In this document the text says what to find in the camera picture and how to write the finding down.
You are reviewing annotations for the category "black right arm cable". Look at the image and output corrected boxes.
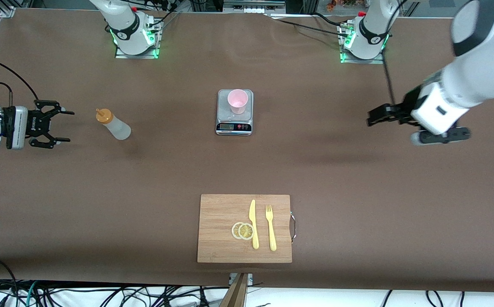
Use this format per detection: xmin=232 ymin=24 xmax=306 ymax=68
xmin=0 ymin=53 xmax=39 ymax=138

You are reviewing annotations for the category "wooden post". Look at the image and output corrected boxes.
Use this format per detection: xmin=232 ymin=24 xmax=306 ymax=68
xmin=219 ymin=273 xmax=250 ymax=307

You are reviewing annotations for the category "yellow plastic fork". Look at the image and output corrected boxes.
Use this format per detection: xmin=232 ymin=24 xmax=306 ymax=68
xmin=265 ymin=205 xmax=277 ymax=252

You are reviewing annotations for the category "teal floor cable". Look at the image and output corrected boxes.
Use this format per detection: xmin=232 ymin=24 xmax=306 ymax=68
xmin=16 ymin=281 xmax=39 ymax=307

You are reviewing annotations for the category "translucent sauce bottle orange cap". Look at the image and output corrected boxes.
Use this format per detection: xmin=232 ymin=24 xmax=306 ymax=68
xmin=96 ymin=108 xmax=132 ymax=141

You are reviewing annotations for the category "silver digital kitchen scale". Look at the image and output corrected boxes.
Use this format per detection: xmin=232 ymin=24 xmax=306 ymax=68
xmin=215 ymin=89 xmax=254 ymax=136

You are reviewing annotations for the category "pink plastic cup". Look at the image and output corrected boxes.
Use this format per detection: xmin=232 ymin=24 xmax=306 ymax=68
xmin=227 ymin=89 xmax=249 ymax=115

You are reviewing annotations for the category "yellow plastic knife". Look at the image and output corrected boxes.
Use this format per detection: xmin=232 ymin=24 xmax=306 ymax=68
xmin=249 ymin=199 xmax=259 ymax=250

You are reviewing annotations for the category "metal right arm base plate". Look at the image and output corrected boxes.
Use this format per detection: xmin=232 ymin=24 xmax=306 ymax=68
xmin=115 ymin=19 xmax=161 ymax=59

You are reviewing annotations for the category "black table cable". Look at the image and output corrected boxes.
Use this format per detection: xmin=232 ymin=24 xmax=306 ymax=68
xmin=313 ymin=12 xmax=350 ymax=29
xmin=270 ymin=17 xmax=351 ymax=38

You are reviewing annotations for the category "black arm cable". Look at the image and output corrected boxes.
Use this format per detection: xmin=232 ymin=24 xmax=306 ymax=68
xmin=381 ymin=0 xmax=401 ymax=107
xmin=0 ymin=53 xmax=39 ymax=138

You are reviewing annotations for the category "white power strip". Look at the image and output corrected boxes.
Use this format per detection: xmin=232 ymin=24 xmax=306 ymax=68
xmin=225 ymin=2 xmax=286 ymax=14

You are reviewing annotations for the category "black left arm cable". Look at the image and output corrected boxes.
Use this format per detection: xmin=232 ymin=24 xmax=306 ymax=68
xmin=381 ymin=0 xmax=401 ymax=107

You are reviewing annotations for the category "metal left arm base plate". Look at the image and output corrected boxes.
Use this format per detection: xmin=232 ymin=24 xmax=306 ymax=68
xmin=340 ymin=23 xmax=385 ymax=64

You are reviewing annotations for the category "wooden cutting board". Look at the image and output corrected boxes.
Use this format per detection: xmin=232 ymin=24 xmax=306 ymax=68
xmin=197 ymin=194 xmax=297 ymax=264

